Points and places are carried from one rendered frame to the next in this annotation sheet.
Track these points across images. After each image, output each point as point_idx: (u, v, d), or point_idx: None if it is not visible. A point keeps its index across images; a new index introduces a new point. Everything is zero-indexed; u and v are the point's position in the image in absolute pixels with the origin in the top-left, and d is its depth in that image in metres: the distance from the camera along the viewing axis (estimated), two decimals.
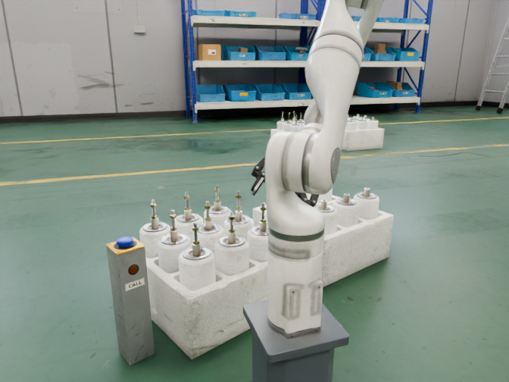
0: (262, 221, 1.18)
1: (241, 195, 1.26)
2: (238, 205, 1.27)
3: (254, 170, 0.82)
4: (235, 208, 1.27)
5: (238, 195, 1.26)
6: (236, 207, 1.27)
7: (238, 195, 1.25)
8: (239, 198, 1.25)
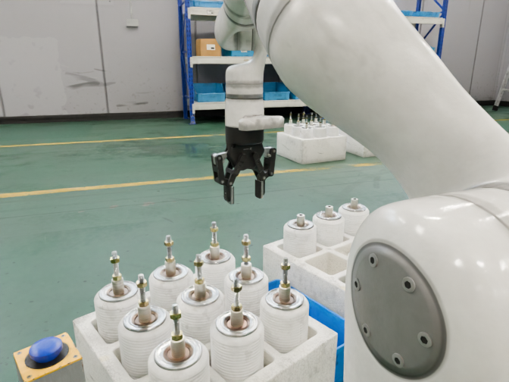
0: (284, 286, 0.76)
1: (250, 241, 0.83)
2: (245, 256, 0.84)
3: (266, 173, 0.84)
4: (242, 259, 0.85)
5: (245, 240, 0.83)
6: (243, 258, 0.84)
7: (246, 242, 0.83)
8: (247, 245, 0.83)
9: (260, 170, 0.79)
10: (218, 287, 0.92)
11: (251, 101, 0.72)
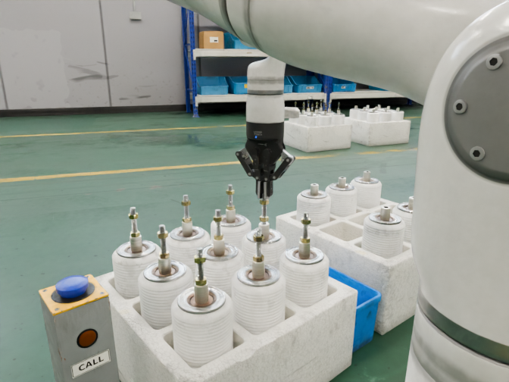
0: (304, 242, 0.75)
1: None
2: (266, 215, 0.84)
3: (251, 176, 0.82)
4: (266, 220, 0.84)
5: (266, 198, 0.83)
6: (268, 217, 0.84)
7: (266, 198, 0.84)
8: (266, 201, 0.84)
9: None
10: None
11: None
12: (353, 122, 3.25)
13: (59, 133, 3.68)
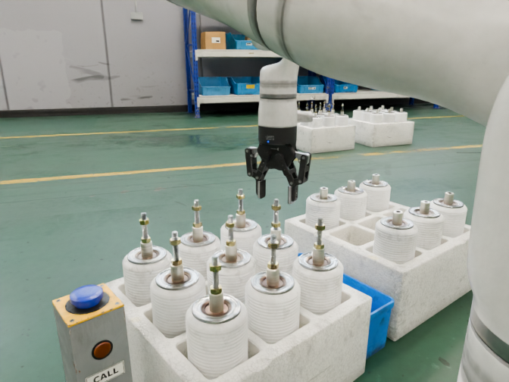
0: (318, 248, 0.74)
1: (273, 206, 0.81)
2: (274, 220, 0.83)
3: (250, 176, 0.82)
4: (277, 223, 0.84)
5: (274, 204, 0.82)
6: None
7: (272, 205, 0.82)
8: (271, 208, 0.82)
9: None
10: None
11: None
12: (357, 123, 3.24)
13: (61, 134, 3.66)
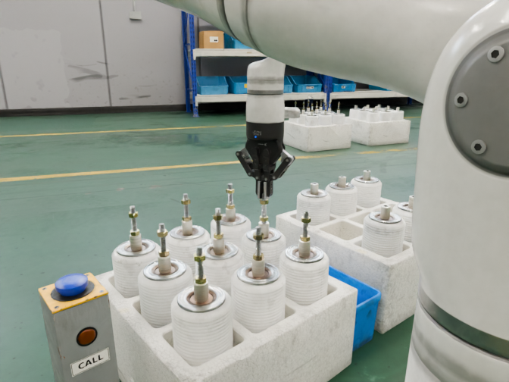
0: (304, 240, 0.75)
1: (267, 200, 0.82)
2: (263, 216, 0.84)
3: (251, 176, 0.82)
4: (260, 218, 0.84)
5: (263, 199, 0.82)
6: (260, 217, 0.84)
7: (263, 201, 0.82)
8: (264, 204, 0.82)
9: None
10: None
11: None
12: (353, 121, 3.25)
13: (59, 133, 3.67)
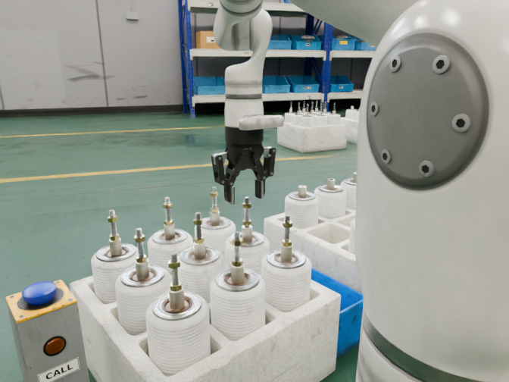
0: (285, 245, 0.74)
1: (250, 204, 0.81)
2: (245, 220, 0.82)
3: (265, 173, 0.84)
4: (242, 223, 0.83)
5: (245, 203, 0.81)
6: (243, 221, 0.82)
7: (246, 205, 0.81)
8: (247, 208, 0.81)
9: (260, 170, 0.79)
10: None
11: (251, 101, 0.72)
12: (349, 122, 3.24)
13: None
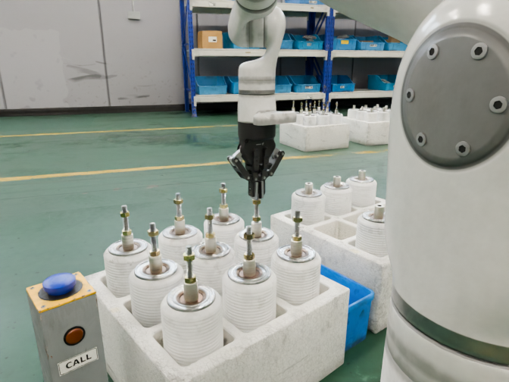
0: (295, 239, 0.75)
1: None
2: (258, 215, 0.84)
3: None
4: (258, 220, 0.84)
5: (258, 198, 0.83)
6: (260, 217, 0.84)
7: (260, 198, 0.83)
8: (260, 201, 0.84)
9: (264, 167, 0.80)
10: None
11: (264, 97, 0.74)
12: (351, 121, 3.25)
13: None
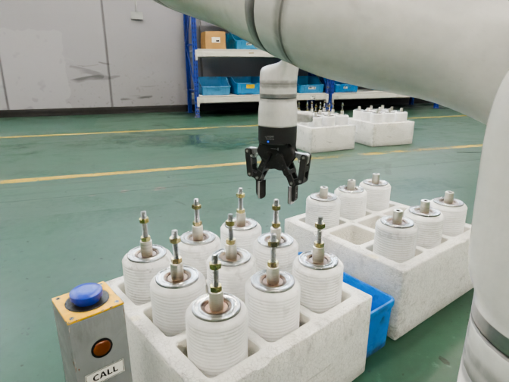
0: (318, 246, 0.74)
1: (272, 205, 0.82)
2: (274, 220, 0.83)
3: (250, 176, 0.82)
4: (278, 223, 0.84)
5: (275, 204, 0.82)
6: None
7: (273, 204, 0.82)
8: (272, 207, 0.82)
9: None
10: None
11: None
12: (357, 122, 3.24)
13: (61, 134, 3.66)
